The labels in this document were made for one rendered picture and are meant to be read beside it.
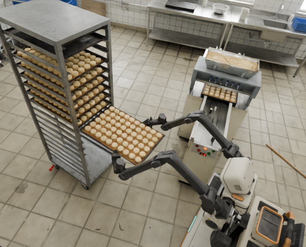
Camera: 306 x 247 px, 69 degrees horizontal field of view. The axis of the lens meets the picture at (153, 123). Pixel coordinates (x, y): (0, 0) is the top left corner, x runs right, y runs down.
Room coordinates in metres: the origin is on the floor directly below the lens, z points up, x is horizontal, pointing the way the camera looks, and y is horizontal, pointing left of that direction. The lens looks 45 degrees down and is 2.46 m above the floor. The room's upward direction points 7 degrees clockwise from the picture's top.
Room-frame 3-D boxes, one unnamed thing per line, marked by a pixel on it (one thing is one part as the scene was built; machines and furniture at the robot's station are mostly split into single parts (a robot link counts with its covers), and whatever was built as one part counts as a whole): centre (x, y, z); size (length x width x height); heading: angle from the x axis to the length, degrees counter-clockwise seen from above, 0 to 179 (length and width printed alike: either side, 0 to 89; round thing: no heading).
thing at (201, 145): (1.41, -0.53, 0.77); 0.24 x 0.04 x 0.14; 75
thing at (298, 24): (4.73, -2.71, 0.95); 0.40 x 0.30 x 0.14; 84
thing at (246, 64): (2.25, -0.75, 1.28); 0.54 x 0.27 x 0.06; 75
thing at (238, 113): (2.71, -0.87, 0.42); 1.28 x 0.72 x 0.84; 165
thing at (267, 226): (0.69, -0.91, 0.87); 0.23 x 0.15 x 0.11; 153
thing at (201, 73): (2.25, -0.75, 1.01); 0.72 x 0.33 x 0.34; 75
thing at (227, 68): (2.25, -0.75, 1.25); 0.56 x 0.29 x 0.14; 75
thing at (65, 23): (1.55, 0.79, 0.93); 0.64 x 0.51 x 1.78; 63
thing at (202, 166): (1.76, -0.62, 0.45); 0.70 x 0.34 x 0.90; 165
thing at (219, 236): (0.76, -0.63, 0.62); 0.28 x 0.27 x 0.25; 153
